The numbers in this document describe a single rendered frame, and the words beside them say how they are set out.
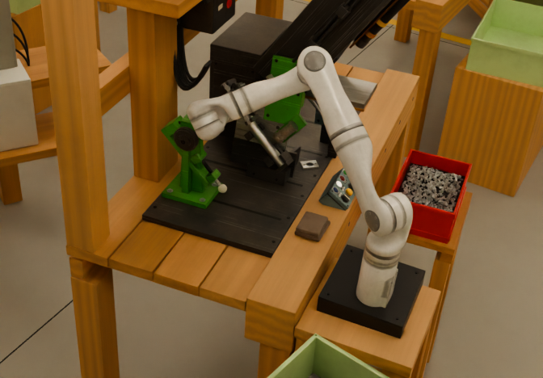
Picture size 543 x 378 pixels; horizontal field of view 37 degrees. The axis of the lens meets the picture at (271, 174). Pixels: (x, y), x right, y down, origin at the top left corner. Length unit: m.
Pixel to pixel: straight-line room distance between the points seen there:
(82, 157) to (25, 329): 1.38
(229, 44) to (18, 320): 1.48
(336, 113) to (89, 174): 0.67
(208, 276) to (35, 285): 1.47
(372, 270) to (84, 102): 0.84
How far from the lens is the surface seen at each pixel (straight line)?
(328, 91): 2.01
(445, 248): 2.57
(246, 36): 2.70
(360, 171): 1.97
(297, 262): 2.26
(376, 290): 2.12
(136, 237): 2.37
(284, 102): 2.52
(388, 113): 3.02
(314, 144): 2.77
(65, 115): 2.09
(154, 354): 3.23
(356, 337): 2.15
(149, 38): 2.34
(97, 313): 2.48
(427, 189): 2.65
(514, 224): 4.15
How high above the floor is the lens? 2.37
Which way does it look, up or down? 34 degrees down
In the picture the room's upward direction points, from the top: 4 degrees clockwise
